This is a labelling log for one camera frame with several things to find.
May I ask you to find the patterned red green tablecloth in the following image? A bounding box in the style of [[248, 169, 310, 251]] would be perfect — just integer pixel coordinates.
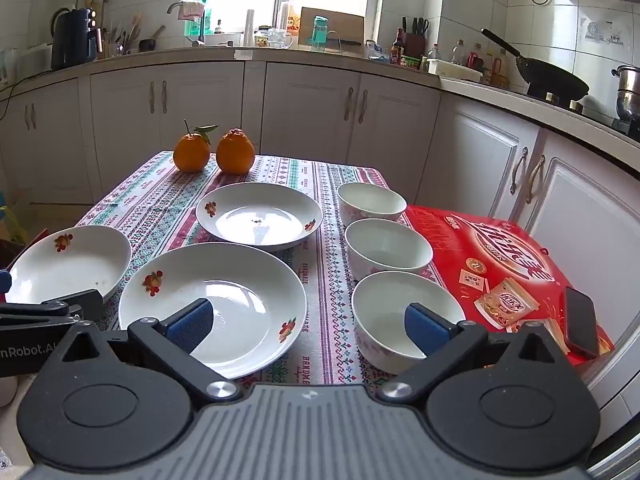
[[75, 150, 441, 386]]

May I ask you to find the steel stock pot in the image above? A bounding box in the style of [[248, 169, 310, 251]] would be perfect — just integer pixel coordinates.
[[611, 64, 640, 121]]

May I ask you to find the black wok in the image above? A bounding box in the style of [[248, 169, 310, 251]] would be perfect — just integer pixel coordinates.
[[481, 28, 590, 101]]

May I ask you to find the small black saucepan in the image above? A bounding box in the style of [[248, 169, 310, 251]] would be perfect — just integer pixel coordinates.
[[139, 25, 166, 53]]

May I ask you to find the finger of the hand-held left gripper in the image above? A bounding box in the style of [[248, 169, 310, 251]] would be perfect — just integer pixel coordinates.
[[0, 288, 105, 331]]

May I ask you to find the white plastic tray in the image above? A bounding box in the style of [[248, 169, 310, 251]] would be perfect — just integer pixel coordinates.
[[427, 59, 483, 81]]

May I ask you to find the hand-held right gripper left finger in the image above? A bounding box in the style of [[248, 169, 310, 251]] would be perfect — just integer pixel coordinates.
[[60, 297, 240, 407]]

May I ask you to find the black smartphone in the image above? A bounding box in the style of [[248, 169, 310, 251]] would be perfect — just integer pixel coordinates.
[[564, 286, 600, 358]]

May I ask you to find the beige kitchen countertop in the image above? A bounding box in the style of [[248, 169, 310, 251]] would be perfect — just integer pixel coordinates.
[[0, 42, 640, 181]]

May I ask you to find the red printed gift box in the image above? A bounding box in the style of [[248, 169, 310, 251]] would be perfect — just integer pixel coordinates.
[[404, 204, 615, 367]]

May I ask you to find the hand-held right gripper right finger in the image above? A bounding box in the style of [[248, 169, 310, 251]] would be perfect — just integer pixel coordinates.
[[376, 301, 557, 405]]

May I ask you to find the white fruit-print plate with stain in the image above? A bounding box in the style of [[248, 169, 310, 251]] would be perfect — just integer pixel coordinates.
[[5, 225, 133, 307]]

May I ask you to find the gas stove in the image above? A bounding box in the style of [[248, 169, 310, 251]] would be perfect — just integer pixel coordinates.
[[525, 87, 640, 138]]

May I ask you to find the brown cardboard box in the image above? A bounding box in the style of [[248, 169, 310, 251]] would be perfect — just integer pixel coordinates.
[[299, 6, 366, 48]]

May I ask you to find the chrome sink faucet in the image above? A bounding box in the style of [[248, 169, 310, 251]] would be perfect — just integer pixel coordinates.
[[166, 1, 206, 46]]

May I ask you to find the orange without leaf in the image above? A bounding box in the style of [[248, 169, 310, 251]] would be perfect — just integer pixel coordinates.
[[216, 127, 256, 176]]

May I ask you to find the knife block with knives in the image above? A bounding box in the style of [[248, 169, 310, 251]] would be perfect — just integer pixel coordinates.
[[402, 16, 430, 58]]

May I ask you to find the white floral bowl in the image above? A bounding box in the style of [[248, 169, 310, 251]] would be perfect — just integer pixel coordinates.
[[344, 218, 434, 281], [351, 271, 467, 375], [336, 182, 408, 228]]

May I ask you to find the orange with green leaf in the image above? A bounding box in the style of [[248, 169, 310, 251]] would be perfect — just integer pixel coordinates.
[[172, 120, 220, 173]]

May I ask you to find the dark blue air fryer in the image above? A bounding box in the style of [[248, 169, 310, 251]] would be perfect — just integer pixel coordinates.
[[50, 7, 98, 71]]

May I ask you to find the utensil holder with utensils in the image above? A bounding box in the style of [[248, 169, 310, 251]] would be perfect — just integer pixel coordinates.
[[97, 15, 146, 58]]

